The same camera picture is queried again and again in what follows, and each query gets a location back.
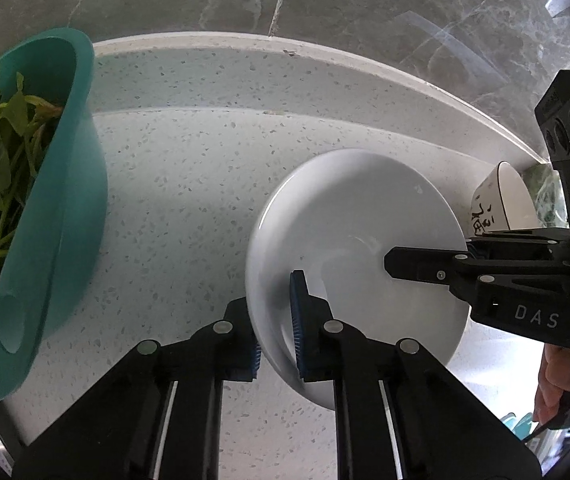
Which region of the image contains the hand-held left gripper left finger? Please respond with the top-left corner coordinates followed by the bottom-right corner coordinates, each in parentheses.
top-left (12, 297), bottom-right (262, 480)

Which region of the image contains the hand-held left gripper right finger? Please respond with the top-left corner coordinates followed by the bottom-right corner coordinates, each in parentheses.
top-left (289, 270), bottom-right (546, 480)

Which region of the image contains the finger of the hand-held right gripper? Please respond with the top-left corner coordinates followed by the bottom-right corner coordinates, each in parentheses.
top-left (469, 227), bottom-right (570, 261)
top-left (384, 246), bottom-right (570, 306)

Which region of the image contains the white cup with writing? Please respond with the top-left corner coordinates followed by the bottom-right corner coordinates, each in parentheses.
top-left (469, 160), bottom-right (538, 235)

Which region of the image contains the small white bowl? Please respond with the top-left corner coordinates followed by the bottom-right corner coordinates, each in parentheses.
top-left (245, 148), bottom-right (470, 409)

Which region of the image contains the person's right hand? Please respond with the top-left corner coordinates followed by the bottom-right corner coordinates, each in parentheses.
top-left (534, 342), bottom-right (570, 428)

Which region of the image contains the clear plastic bag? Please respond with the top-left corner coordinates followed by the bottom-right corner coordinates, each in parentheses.
top-left (524, 164), bottom-right (570, 228)

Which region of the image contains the large teal floral plate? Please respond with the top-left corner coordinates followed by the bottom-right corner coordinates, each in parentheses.
top-left (500, 410), bottom-right (538, 443)

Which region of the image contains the teal plastic basin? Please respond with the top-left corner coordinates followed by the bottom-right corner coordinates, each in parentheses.
top-left (0, 27), bottom-right (109, 402)

